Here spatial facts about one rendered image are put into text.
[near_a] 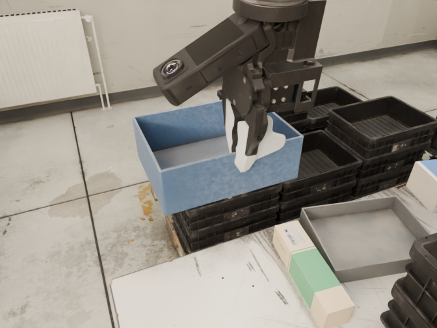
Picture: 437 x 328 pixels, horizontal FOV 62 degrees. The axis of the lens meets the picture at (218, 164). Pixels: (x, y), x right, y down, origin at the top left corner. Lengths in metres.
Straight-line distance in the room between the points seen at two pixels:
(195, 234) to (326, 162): 0.75
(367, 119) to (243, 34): 1.68
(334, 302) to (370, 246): 0.25
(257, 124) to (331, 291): 0.49
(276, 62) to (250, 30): 0.05
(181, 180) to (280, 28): 0.20
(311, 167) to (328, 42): 2.37
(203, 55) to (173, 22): 2.78
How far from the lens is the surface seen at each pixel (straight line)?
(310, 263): 0.83
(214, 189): 0.47
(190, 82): 0.35
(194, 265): 0.88
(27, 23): 2.87
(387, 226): 1.05
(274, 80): 0.37
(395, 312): 0.81
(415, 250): 0.69
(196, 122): 0.58
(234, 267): 0.87
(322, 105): 2.32
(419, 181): 1.17
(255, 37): 0.36
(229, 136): 0.45
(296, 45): 0.39
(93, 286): 1.79
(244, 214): 1.44
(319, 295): 0.78
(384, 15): 4.34
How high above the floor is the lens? 1.39
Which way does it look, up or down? 36 degrees down
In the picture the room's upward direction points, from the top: straight up
